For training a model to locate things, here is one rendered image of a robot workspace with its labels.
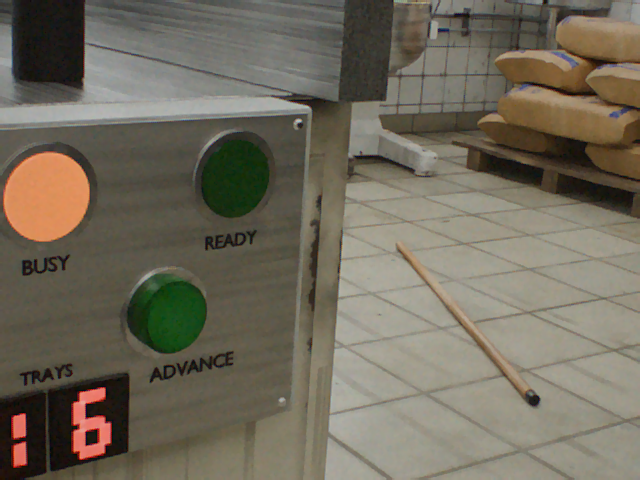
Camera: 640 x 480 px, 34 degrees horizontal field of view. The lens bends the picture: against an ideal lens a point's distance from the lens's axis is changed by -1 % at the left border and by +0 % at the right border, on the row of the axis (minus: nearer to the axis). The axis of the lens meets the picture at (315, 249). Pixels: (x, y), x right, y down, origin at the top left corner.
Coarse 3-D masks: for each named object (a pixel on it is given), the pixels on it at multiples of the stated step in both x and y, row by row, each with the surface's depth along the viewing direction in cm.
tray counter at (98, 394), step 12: (84, 396) 40; (96, 396) 41; (108, 396) 41; (84, 408) 41; (108, 408) 41; (84, 420) 41; (96, 420) 41; (84, 432) 41; (108, 432) 42; (84, 444) 41; (96, 444) 41; (84, 456) 41
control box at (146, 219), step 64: (0, 128) 36; (64, 128) 37; (128, 128) 39; (192, 128) 41; (256, 128) 42; (0, 192) 36; (128, 192) 40; (192, 192) 41; (0, 256) 37; (64, 256) 39; (128, 256) 40; (192, 256) 42; (256, 256) 44; (0, 320) 38; (64, 320) 39; (128, 320) 41; (256, 320) 45; (0, 384) 38; (64, 384) 40; (128, 384) 42; (192, 384) 44; (256, 384) 46; (64, 448) 41; (128, 448) 43
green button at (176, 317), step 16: (160, 288) 41; (176, 288) 41; (192, 288) 42; (144, 304) 41; (160, 304) 41; (176, 304) 41; (192, 304) 42; (144, 320) 41; (160, 320) 41; (176, 320) 41; (192, 320) 42; (144, 336) 41; (160, 336) 41; (176, 336) 41; (192, 336) 42; (160, 352) 41; (176, 352) 42
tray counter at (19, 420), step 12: (12, 408) 39; (0, 420) 39; (24, 420) 39; (24, 432) 39; (0, 444) 39; (12, 444) 39; (24, 444) 39; (24, 456) 40; (0, 468) 39; (12, 468) 39
